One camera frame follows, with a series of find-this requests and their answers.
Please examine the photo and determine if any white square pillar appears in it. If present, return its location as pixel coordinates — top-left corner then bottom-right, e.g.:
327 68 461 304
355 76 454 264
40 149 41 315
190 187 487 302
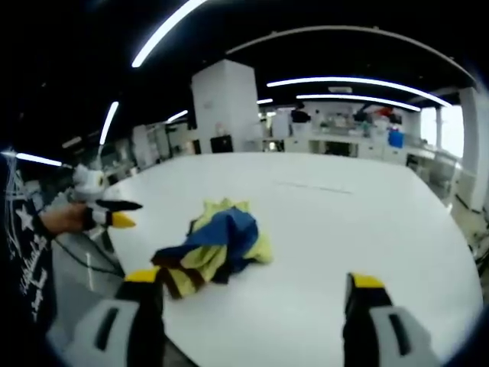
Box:
190 60 264 154

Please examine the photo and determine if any black box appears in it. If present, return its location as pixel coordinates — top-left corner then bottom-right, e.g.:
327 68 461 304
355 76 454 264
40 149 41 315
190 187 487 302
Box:
210 134 234 154

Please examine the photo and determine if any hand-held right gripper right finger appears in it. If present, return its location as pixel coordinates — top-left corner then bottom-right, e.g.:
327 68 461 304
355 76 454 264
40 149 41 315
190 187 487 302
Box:
342 271 440 367

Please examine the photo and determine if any person's dark printed shirt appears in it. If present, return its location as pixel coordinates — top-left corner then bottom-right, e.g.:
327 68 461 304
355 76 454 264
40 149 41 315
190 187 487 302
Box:
0 147 58 341

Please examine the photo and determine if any black cable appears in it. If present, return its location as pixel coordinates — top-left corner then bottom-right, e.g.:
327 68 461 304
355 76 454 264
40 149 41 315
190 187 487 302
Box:
53 229 125 277

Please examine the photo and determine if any blue storage bin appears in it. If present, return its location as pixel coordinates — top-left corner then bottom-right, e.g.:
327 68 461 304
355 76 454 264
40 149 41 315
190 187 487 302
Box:
387 129 406 148

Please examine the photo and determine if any person's left hand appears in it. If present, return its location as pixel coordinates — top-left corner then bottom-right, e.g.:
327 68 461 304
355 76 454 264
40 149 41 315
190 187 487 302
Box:
37 202 89 235

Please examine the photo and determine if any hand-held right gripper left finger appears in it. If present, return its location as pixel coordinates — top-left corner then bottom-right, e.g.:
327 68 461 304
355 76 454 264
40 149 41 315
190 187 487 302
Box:
60 266 167 367

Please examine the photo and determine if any white lab counter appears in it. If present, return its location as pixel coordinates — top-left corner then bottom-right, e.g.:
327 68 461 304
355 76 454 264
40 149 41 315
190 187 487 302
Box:
263 128 421 164

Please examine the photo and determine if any blue and yellow garment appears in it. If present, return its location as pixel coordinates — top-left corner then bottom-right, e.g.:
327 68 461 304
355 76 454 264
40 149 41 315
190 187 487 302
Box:
151 197 276 300

